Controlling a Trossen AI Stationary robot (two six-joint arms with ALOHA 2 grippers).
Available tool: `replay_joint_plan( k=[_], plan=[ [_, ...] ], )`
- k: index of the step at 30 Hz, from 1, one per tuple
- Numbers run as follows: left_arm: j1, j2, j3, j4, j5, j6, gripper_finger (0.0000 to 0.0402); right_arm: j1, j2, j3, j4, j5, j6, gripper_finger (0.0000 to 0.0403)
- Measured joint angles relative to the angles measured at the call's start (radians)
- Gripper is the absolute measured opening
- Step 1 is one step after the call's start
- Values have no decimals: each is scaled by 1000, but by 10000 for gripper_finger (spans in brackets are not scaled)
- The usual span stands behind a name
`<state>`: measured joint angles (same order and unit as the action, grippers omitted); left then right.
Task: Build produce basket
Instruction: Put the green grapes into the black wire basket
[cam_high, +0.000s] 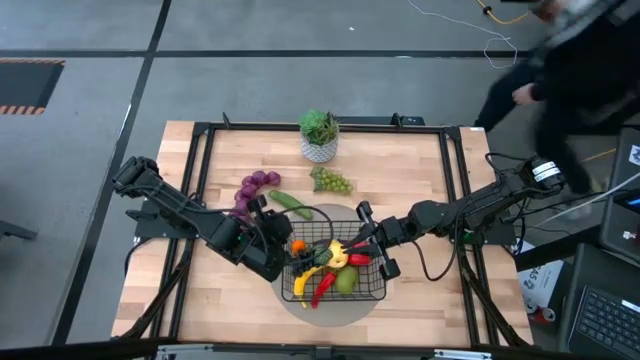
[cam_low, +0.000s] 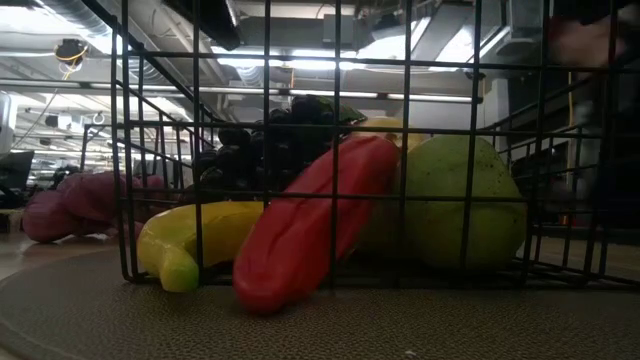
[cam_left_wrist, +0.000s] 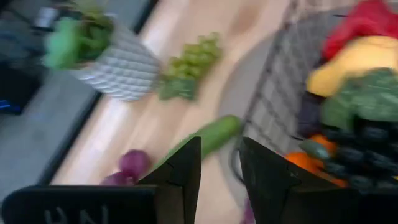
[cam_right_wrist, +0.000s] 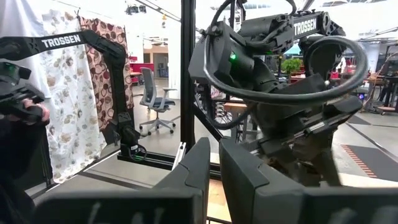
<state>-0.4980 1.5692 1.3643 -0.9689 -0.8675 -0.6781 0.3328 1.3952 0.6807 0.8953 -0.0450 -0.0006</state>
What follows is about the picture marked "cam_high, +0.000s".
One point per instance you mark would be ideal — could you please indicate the black laptop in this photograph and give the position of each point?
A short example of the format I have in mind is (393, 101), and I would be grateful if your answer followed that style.
(605, 320)

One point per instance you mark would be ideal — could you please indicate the white patterned succulent pot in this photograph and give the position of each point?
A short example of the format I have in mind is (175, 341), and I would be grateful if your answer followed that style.
(320, 150)

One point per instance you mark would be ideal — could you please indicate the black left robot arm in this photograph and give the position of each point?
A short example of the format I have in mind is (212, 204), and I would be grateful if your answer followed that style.
(190, 212)

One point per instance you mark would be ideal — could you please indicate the green mango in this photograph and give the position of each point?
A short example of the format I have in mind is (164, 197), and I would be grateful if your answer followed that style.
(346, 281)

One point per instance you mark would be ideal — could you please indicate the black aluminium table frame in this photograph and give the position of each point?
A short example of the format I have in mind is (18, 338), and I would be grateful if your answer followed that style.
(250, 126)

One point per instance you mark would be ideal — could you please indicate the green artichoke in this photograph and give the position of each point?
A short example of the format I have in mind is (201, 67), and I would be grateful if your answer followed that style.
(322, 255)

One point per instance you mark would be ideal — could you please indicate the green grape bunch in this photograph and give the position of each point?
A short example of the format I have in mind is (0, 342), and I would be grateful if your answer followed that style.
(332, 182)

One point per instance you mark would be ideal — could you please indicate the yellow banana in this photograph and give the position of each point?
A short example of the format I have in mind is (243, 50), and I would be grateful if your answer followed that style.
(301, 285)

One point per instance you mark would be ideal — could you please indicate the white printed cardboard box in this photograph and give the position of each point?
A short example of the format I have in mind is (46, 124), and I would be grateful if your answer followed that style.
(537, 280)

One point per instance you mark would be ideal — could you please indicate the dark purple grape bunch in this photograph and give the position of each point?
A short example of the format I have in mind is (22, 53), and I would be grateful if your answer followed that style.
(302, 267)

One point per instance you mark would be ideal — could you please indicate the red chili pepper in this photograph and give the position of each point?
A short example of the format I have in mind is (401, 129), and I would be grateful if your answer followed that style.
(322, 287)

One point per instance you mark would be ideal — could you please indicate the green cucumber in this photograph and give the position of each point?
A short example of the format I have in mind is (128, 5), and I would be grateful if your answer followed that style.
(290, 204)

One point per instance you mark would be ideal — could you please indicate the black chair base leg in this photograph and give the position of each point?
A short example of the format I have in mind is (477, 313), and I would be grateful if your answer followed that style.
(17, 231)

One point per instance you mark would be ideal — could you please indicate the black tablet monitor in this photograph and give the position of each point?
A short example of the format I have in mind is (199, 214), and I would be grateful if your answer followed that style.
(622, 200)

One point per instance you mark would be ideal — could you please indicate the person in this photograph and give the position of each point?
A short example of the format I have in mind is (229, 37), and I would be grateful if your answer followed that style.
(580, 75)

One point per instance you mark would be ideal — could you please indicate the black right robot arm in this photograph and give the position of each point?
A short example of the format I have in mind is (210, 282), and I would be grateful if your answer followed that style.
(475, 210)

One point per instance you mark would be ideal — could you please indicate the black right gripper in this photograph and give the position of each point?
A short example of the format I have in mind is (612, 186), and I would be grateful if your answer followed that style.
(387, 235)

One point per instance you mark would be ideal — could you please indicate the hazard striped floor mat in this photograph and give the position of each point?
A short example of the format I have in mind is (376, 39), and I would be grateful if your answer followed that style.
(30, 85)

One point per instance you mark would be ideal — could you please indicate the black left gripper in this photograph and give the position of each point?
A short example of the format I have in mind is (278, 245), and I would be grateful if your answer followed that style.
(272, 235)

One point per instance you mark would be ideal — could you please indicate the red soda can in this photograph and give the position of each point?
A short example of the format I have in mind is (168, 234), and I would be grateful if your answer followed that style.
(531, 306)
(548, 314)

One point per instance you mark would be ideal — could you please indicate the red bell pepper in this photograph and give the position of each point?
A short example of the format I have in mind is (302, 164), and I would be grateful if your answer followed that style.
(361, 260)

